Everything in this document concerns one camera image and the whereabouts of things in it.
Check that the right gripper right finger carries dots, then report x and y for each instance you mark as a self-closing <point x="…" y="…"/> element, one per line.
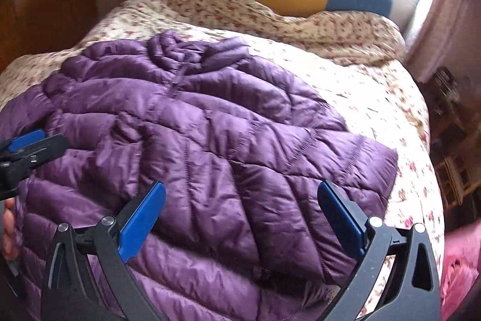
<point x="348" y="221"/>

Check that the small-floral pillow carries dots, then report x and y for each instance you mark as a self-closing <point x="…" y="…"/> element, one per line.
<point x="344" y="37"/>

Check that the cluttered wooden bedside shelf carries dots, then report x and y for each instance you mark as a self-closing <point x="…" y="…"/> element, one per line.
<point x="454" y="120"/>

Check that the pink floral right curtain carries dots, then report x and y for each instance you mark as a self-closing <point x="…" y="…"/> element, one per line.
<point x="430" y="35"/>

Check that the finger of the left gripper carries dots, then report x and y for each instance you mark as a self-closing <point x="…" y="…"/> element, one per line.
<point x="46" y="150"/>
<point x="15" y="144"/>

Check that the pink crumpled blanket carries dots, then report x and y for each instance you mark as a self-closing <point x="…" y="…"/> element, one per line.
<point x="461" y="267"/>

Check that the person's left hand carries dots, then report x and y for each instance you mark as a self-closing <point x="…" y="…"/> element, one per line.
<point x="9" y="247"/>

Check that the floral cream bed quilt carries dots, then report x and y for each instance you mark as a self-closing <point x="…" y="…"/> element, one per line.
<point x="380" y="102"/>

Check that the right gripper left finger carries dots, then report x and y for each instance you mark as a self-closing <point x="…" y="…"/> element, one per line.
<point x="137" y="219"/>

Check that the purple quilted down jacket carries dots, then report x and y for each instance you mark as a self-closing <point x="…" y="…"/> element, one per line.
<point x="240" y="144"/>

